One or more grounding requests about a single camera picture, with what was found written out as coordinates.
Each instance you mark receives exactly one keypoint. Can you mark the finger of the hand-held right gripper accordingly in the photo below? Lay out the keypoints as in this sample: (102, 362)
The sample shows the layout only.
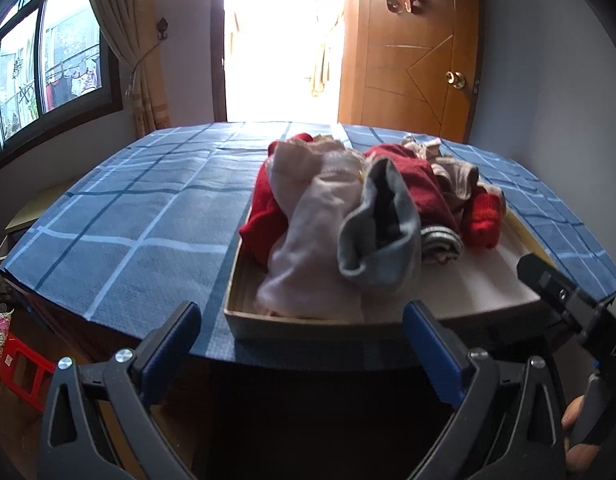
(547, 280)

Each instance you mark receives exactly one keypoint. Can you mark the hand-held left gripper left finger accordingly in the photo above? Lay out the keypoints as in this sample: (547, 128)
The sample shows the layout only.
(173, 345)

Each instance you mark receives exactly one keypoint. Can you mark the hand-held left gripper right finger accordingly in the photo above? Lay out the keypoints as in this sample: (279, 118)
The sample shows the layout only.
(432, 350)

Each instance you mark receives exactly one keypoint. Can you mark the shallow cardboard tray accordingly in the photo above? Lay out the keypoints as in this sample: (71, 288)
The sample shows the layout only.
(487, 285)

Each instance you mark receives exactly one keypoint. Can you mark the red sock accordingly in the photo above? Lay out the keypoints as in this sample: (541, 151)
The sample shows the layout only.
(482, 220)

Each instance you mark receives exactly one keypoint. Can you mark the grey sock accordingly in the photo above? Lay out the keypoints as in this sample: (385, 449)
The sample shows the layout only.
(358, 245)

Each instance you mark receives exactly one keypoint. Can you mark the beige underwear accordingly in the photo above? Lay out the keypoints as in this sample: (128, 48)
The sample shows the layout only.
(457, 180)

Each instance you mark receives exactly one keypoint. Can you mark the plain red underwear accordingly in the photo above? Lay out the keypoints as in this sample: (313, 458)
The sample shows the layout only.
(263, 220)

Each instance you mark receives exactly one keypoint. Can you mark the white underwear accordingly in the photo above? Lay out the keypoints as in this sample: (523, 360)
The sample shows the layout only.
(308, 255)

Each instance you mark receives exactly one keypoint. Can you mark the floral cream underwear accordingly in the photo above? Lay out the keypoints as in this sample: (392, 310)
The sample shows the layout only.
(422, 147)

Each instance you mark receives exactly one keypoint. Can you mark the person's right hand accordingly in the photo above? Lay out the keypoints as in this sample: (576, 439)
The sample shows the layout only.
(571, 420)

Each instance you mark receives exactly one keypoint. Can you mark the blue plaid tablecloth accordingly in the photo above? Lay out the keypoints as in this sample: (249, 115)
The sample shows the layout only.
(138, 220)

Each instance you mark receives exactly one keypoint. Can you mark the dark wooden table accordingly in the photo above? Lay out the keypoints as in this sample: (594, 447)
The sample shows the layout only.
(313, 410)

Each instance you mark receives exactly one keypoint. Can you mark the red plastic stool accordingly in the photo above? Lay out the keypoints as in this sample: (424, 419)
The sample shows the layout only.
(18, 360)

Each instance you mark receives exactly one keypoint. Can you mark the light wooden nightstand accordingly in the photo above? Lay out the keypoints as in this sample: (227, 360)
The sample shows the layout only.
(28, 212)

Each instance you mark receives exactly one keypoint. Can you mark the brass door knob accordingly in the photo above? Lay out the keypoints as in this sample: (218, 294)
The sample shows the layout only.
(456, 79)

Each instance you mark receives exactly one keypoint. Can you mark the orange wooden door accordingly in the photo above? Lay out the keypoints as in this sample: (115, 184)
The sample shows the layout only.
(412, 95)

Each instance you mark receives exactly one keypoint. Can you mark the yellow doorway curtain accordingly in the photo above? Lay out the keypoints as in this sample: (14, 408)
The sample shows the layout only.
(323, 70)

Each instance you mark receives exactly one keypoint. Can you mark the dark framed window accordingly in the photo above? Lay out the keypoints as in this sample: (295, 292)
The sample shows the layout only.
(63, 60)

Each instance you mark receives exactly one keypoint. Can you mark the tan patterned curtain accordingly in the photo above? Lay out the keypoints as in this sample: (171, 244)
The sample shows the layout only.
(123, 20)

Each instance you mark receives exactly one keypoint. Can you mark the curtain wall hook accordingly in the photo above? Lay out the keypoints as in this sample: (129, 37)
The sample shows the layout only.
(162, 27)

